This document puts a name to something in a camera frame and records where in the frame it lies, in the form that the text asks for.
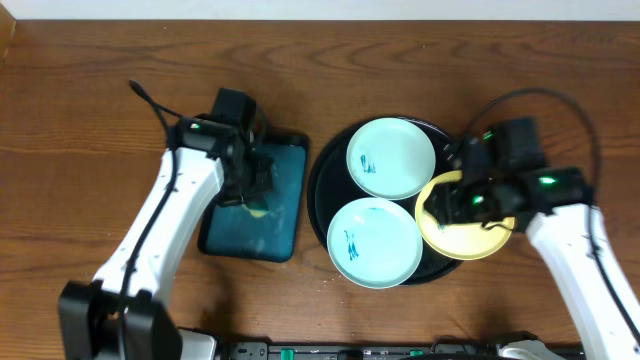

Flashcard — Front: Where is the green yellow sponge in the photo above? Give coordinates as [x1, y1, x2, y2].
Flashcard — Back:
[242, 202, 269, 218]

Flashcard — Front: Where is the yellow plate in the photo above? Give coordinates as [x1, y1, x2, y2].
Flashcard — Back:
[414, 170, 516, 261]

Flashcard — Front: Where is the mint plate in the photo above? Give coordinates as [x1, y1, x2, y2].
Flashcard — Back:
[327, 197, 423, 289]
[346, 117, 436, 200]

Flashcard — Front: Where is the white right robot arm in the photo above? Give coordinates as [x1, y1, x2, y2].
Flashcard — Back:
[415, 167, 639, 359]

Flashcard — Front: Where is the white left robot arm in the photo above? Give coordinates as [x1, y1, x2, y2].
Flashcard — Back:
[58, 117, 273, 359]

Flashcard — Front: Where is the mint plate at tray back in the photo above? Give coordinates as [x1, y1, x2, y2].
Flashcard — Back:
[346, 117, 436, 200]

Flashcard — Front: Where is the black rectangular water tub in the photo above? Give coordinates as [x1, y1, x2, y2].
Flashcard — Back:
[197, 132, 309, 263]

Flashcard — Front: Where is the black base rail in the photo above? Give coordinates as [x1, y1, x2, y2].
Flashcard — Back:
[214, 336, 499, 360]

